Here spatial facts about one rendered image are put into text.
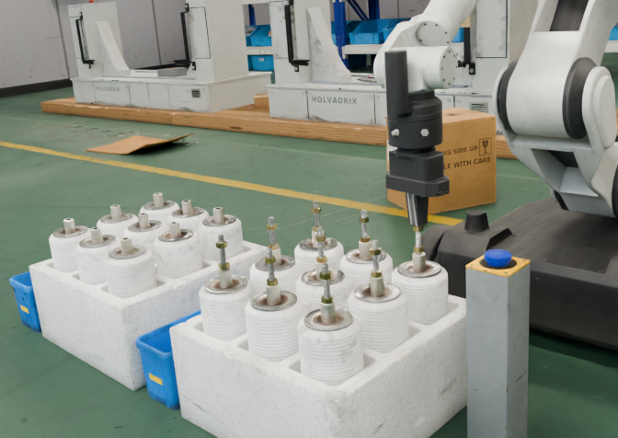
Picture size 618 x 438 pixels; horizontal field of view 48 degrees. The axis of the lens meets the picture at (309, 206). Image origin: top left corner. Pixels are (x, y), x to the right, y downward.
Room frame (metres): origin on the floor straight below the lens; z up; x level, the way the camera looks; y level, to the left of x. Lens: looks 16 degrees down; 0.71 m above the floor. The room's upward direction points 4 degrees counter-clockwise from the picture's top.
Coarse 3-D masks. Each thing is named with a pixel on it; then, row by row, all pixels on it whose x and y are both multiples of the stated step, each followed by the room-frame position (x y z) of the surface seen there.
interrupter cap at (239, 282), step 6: (234, 276) 1.15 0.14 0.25; (240, 276) 1.14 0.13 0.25; (210, 282) 1.13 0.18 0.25; (216, 282) 1.13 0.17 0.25; (234, 282) 1.13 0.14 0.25; (240, 282) 1.11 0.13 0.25; (246, 282) 1.11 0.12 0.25; (204, 288) 1.10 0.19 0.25; (210, 288) 1.10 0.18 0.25; (216, 288) 1.10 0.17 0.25; (222, 288) 1.10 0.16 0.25; (228, 288) 1.10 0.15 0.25; (234, 288) 1.09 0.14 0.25; (240, 288) 1.09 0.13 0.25
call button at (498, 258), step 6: (486, 252) 0.98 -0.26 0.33; (492, 252) 0.97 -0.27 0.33; (498, 252) 0.97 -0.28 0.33; (504, 252) 0.97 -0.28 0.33; (486, 258) 0.96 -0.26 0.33; (492, 258) 0.95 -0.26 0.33; (498, 258) 0.95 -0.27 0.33; (504, 258) 0.95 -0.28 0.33; (510, 258) 0.96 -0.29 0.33; (492, 264) 0.96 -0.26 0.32; (498, 264) 0.95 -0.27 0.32; (504, 264) 0.95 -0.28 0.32
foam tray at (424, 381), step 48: (192, 336) 1.08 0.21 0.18; (240, 336) 1.06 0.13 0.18; (432, 336) 1.01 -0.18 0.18; (192, 384) 1.08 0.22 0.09; (240, 384) 0.99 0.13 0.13; (288, 384) 0.91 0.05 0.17; (384, 384) 0.92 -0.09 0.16; (432, 384) 1.01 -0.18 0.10; (240, 432) 1.00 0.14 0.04; (288, 432) 0.92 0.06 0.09; (336, 432) 0.85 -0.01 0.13; (384, 432) 0.91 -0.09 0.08; (432, 432) 1.01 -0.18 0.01
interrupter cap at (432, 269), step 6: (402, 264) 1.14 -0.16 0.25; (408, 264) 1.14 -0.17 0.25; (426, 264) 1.14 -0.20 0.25; (432, 264) 1.13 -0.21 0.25; (438, 264) 1.13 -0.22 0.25; (402, 270) 1.12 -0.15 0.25; (408, 270) 1.12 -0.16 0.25; (426, 270) 1.12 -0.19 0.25; (432, 270) 1.11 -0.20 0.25; (438, 270) 1.11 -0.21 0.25; (408, 276) 1.09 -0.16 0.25; (414, 276) 1.09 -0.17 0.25; (420, 276) 1.08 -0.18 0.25; (426, 276) 1.08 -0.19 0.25; (432, 276) 1.09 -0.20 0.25
